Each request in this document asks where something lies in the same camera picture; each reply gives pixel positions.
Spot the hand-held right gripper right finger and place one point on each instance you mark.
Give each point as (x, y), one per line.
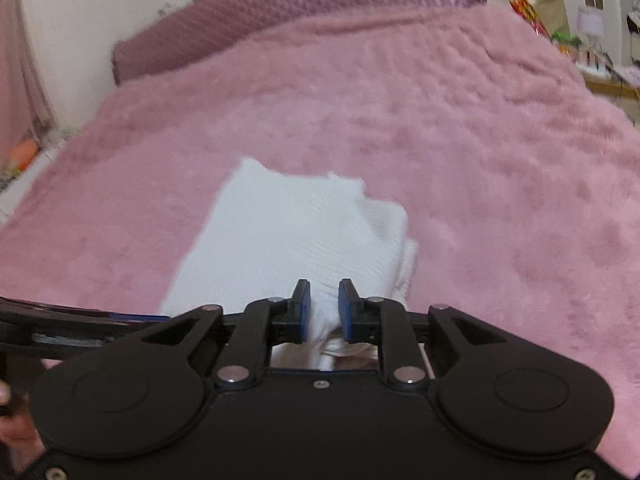
(346, 310)

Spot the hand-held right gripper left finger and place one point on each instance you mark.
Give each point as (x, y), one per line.
(304, 310)

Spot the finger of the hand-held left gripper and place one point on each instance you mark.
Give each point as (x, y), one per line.
(60, 322)

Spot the small white knit garment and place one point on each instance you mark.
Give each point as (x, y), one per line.
(290, 230)

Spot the person's left hand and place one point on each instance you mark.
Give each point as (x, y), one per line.
(17, 435)

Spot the orange plush toy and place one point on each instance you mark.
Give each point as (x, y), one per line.
(26, 154)

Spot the pink fluffy blanket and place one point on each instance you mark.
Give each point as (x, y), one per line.
(450, 160)

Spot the pink curtain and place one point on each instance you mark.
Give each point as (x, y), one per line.
(20, 60)

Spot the colourful snack packet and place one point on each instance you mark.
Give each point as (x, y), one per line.
(530, 15)

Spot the wooden bedside table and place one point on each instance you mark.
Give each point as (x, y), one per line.
(612, 85)

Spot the white table lamp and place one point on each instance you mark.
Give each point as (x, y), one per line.
(591, 22)

